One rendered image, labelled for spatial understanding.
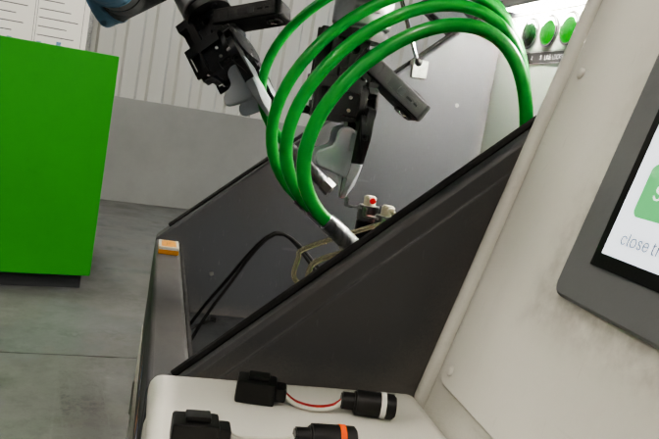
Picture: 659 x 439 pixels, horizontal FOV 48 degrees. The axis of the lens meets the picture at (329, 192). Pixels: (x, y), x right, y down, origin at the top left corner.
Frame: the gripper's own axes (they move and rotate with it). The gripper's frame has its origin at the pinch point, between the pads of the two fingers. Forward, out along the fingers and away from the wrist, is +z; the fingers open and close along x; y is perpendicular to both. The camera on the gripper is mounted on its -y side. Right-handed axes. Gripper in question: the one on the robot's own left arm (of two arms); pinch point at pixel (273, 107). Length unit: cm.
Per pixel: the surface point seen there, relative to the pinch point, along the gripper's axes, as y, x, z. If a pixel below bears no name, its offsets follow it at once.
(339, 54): -14.6, 24.0, 12.1
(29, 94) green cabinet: 157, -196, -190
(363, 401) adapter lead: -4, 37, 45
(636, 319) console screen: -24, 47, 49
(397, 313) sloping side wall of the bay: -9, 31, 39
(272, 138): -2.4, 17.9, 12.8
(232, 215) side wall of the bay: 19.1, -17.8, 3.2
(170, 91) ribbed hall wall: 203, -500, -344
